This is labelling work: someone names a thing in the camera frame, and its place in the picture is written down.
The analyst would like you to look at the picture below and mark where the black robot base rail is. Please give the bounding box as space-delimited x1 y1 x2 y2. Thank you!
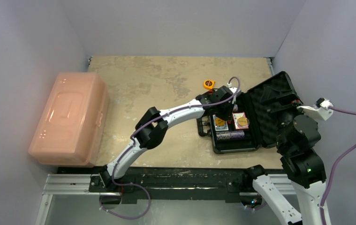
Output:
43 166 262 204

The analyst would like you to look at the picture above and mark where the red playing card deck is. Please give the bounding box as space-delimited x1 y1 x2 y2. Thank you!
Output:
232 112 249 130

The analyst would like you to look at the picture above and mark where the yellow tape measure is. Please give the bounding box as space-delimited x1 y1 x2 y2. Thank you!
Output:
203 80 215 90

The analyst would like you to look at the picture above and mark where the pink translucent plastic storage box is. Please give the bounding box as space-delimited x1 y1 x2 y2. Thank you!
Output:
28 72 109 167

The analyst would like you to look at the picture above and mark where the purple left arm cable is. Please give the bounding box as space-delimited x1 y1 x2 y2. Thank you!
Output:
99 76 242 220

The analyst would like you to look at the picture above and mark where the orange big blind button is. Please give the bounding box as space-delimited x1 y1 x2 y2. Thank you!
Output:
236 117 249 127

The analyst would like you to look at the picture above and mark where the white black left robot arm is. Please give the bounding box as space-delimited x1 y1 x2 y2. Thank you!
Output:
99 85 241 192

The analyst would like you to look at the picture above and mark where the blue playing card deck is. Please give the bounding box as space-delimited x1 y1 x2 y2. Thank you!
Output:
213 115 229 132

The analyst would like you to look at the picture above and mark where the black poker set case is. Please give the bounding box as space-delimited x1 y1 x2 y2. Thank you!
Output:
197 71 296 154

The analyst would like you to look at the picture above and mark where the orange purple chip stack front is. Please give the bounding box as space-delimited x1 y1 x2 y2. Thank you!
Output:
216 131 231 141

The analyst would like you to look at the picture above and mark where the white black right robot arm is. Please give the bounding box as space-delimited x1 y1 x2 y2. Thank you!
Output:
242 91 327 225

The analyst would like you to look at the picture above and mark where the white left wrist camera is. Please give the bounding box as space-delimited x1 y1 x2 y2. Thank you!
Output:
227 83 242 105

